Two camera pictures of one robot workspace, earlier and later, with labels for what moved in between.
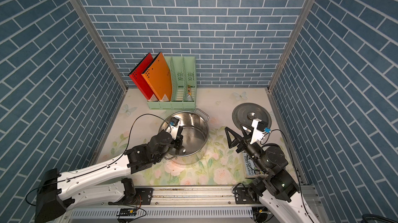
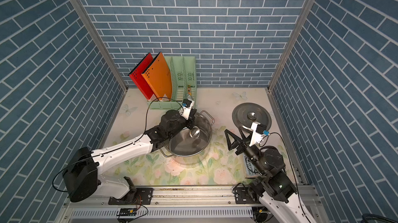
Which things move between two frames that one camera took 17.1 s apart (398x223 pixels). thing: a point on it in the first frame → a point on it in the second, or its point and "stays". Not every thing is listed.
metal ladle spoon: [181, 151] → [194, 132]
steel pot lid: [244, 114] stays
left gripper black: [179, 139] → [189, 120]
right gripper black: [245, 142] stays
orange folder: [157, 74] stays
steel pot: [195, 133] stays
